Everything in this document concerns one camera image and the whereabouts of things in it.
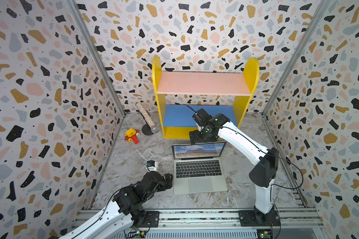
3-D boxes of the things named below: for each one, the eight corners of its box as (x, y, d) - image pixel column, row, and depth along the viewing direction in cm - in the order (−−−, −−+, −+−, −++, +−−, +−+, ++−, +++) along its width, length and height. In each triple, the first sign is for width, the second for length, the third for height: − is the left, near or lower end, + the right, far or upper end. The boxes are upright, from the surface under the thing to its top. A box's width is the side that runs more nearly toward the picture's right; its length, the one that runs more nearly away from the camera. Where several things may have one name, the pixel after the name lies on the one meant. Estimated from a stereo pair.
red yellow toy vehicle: (125, 144, 105) (122, 139, 101) (129, 133, 111) (126, 128, 107) (138, 144, 105) (136, 139, 101) (141, 133, 111) (139, 128, 107)
